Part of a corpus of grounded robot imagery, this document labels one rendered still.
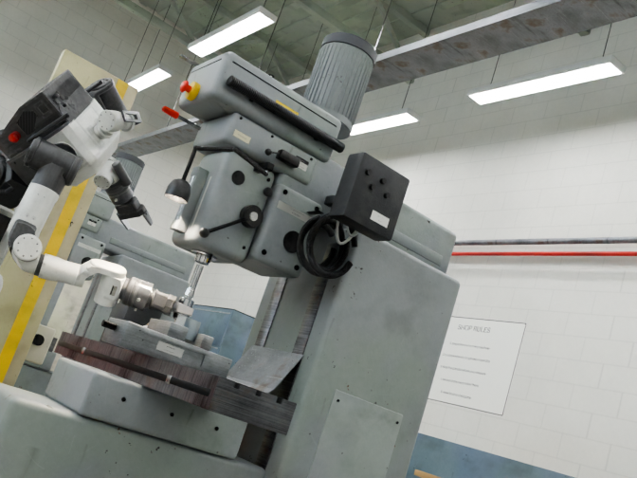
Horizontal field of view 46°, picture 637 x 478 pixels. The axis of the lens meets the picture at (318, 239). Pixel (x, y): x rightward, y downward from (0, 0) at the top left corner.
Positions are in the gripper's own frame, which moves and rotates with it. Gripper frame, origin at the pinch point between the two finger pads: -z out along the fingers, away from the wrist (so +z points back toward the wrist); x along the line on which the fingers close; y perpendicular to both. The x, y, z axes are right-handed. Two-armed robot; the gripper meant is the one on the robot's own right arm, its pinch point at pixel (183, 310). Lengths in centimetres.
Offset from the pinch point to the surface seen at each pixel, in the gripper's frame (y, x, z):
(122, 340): 15.2, -21.3, 12.1
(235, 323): -71, 724, -62
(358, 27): -507, 703, -82
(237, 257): -20.0, -6.1, -9.7
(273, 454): 32, 0, -41
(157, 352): 14.9, -16.6, 2.3
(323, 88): -86, 2, -18
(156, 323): 7.0, -8.2, 5.7
